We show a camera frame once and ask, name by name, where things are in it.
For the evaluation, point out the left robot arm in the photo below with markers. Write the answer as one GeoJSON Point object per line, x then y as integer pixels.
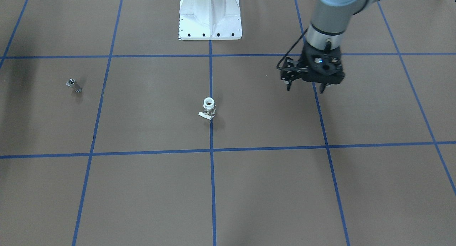
{"type": "Point", "coordinates": [329, 22]}

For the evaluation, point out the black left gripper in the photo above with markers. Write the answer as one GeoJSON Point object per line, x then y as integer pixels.
{"type": "Point", "coordinates": [305, 59]}

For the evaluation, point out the white PPR valve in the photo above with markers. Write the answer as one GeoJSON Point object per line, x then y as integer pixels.
{"type": "Point", "coordinates": [209, 109]}

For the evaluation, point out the small metal pipe fitting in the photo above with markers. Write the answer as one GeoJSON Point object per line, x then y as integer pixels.
{"type": "Point", "coordinates": [74, 85]}

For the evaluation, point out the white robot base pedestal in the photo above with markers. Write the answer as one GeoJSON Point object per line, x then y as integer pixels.
{"type": "Point", "coordinates": [210, 20]}

